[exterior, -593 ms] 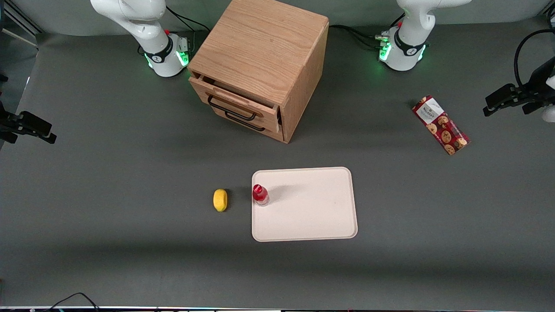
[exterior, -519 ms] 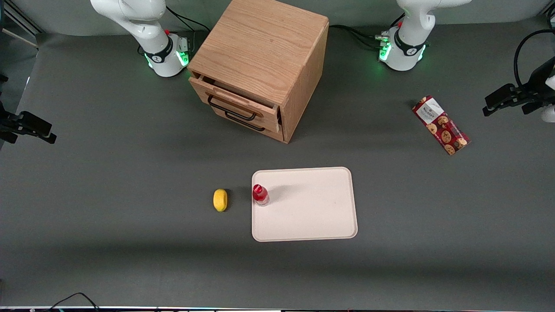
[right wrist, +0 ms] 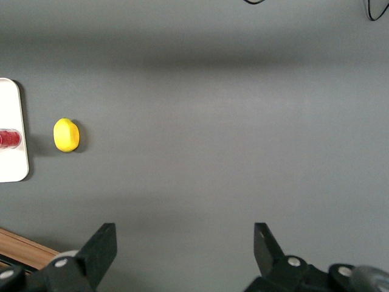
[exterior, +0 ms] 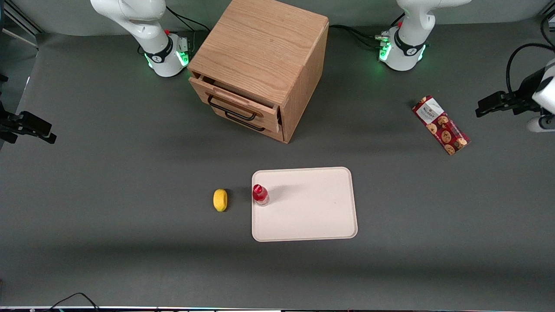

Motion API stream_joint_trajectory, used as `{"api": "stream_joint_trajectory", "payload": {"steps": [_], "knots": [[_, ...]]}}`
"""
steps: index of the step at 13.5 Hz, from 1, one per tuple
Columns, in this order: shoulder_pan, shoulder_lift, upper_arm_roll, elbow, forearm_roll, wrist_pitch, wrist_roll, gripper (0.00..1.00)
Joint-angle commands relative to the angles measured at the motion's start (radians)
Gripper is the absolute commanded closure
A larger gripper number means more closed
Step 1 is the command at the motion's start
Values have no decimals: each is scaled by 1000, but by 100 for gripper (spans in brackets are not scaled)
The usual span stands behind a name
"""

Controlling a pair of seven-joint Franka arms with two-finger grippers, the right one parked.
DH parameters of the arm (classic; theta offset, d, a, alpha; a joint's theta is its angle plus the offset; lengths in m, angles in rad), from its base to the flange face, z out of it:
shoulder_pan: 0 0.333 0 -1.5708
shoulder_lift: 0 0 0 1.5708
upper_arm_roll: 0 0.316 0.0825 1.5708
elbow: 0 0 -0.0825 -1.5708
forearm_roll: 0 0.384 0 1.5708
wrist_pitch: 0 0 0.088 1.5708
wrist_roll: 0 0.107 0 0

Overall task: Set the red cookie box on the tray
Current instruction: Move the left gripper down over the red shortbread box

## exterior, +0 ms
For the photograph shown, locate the red cookie box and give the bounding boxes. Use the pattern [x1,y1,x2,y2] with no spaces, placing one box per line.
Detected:
[411,95,471,156]

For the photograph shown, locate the small red-capped bottle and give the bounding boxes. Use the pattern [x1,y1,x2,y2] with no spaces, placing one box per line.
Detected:
[252,184,270,207]

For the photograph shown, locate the black base cable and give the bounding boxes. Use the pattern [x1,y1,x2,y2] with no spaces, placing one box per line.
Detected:
[166,6,211,33]
[328,24,391,51]

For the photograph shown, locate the wooden drawer slightly open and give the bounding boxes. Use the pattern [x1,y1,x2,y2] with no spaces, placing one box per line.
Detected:
[189,73,281,133]

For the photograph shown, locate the black left base cable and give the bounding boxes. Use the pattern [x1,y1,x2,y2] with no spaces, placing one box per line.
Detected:
[328,24,391,51]

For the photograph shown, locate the black drawer handle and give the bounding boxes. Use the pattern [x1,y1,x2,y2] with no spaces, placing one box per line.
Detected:
[207,95,257,121]
[224,110,266,132]

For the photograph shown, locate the wooden drawer closed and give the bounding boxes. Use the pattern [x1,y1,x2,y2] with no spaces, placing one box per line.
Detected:
[212,107,285,143]

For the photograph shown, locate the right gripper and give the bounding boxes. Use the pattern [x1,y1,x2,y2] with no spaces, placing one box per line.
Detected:
[0,101,57,145]

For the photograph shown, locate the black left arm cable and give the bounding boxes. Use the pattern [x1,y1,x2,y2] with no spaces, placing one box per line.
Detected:
[506,42,555,94]

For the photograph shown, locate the yellow lemon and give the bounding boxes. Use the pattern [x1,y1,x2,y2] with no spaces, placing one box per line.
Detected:
[213,188,228,213]

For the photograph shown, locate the wooden drawer cabinet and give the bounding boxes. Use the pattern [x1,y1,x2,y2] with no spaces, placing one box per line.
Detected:
[187,0,330,144]

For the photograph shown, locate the beige plastic tray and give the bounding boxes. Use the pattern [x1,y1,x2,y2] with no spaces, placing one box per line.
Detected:
[251,167,359,242]

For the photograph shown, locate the black right base cable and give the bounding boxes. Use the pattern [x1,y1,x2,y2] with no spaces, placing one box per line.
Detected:
[166,6,211,33]

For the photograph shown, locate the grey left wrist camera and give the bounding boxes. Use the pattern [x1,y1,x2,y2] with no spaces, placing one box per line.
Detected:
[527,114,555,133]

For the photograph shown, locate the thin black table-edge cable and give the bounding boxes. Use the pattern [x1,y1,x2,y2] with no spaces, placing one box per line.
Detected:
[42,292,101,312]

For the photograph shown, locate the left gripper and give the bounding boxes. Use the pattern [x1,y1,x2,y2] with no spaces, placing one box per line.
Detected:
[475,59,555,118]

